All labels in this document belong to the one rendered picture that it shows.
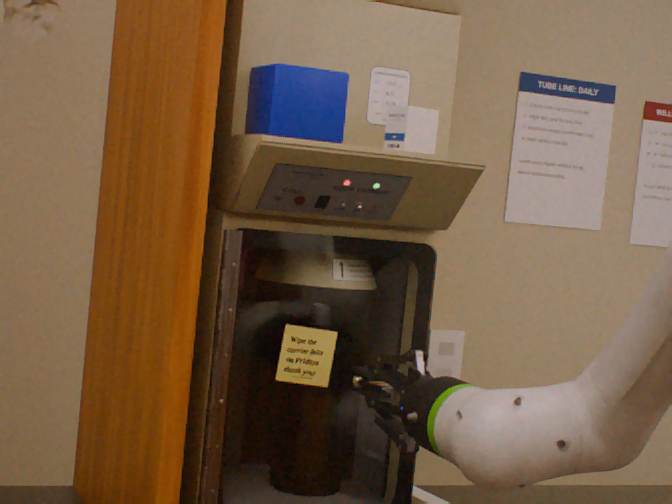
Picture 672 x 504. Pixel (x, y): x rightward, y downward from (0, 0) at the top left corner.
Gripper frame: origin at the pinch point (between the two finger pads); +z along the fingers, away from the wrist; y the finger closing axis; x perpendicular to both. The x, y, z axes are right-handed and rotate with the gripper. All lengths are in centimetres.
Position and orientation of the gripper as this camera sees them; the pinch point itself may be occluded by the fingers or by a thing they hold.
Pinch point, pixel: (370, 382)
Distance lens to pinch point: 169.4
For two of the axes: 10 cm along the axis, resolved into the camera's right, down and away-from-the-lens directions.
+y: 0.9, -9.9, -0.5
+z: -3.8, -0.9, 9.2
